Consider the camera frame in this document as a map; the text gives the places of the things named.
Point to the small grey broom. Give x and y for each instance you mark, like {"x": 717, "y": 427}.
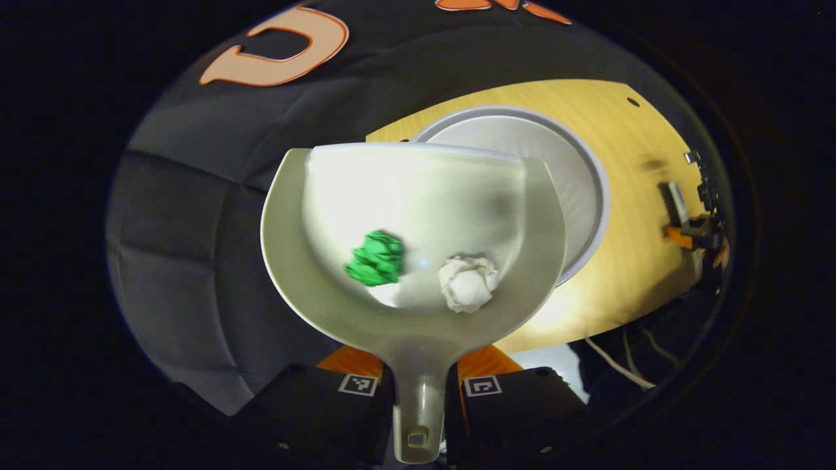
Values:
{"x": 676, "y": 203}

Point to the green paper ball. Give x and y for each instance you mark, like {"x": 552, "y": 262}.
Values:
{"x": 377, "y": 258}

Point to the white paper ball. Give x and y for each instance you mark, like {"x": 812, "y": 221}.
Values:
{"x": 467, "y": 284}

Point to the white ribbed garbage bin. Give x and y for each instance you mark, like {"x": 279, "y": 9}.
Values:
{"x": 555, "y": 170}

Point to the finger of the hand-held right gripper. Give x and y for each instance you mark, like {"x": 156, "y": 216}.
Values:
{"x": 679, "y": 236}

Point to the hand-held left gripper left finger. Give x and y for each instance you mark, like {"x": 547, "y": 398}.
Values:
{"x": 307, "y": 408}

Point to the wooden desktop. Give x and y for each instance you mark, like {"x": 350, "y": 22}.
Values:
{"x": 643, "y": 163}

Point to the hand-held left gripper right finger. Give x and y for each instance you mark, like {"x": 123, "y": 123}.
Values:
{"x": 522, "y": 411}

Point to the grey plastic dustpan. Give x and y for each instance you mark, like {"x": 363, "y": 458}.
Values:
{"x": 418, "y": 189}

